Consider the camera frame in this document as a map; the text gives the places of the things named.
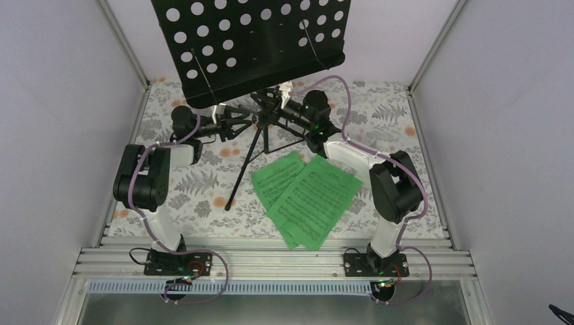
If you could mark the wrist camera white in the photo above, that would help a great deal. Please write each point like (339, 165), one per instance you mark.
(285, 89)
(217, 112)

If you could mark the aluminium rail frame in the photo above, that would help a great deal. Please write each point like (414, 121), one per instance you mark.
(265, 266)

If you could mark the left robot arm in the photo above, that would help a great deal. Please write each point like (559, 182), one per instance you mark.
(142, 180)

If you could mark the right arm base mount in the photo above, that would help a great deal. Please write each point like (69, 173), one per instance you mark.
(388, 271)

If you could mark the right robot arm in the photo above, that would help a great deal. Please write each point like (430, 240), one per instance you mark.
(397, 192)

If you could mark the black perforated music stand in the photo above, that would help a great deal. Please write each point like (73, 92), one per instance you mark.
(229, 51)

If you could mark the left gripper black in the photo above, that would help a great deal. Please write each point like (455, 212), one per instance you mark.
(225, 130)

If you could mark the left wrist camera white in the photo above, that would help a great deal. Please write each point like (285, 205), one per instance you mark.
(217, 112)

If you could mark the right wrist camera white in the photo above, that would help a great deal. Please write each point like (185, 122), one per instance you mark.
(285, 89)

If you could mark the floral patterned table mat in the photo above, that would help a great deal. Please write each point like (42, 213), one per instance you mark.
(380, 117)

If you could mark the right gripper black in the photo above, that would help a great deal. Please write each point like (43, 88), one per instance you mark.
(272, 111)

